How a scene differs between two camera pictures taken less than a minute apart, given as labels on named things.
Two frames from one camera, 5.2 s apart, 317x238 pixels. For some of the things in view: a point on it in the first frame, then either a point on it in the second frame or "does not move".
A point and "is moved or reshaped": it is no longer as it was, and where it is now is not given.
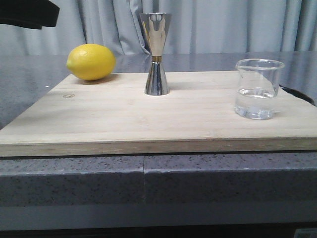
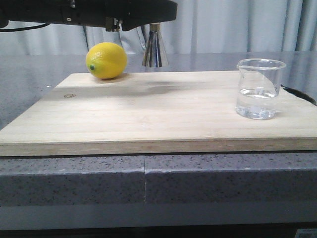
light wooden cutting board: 114,116 does not move
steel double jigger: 155,26 is moved or reshaped
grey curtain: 195,26 does not move
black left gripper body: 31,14 -> 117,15
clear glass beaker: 258,85 does not move
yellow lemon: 91,62 -> 106,60
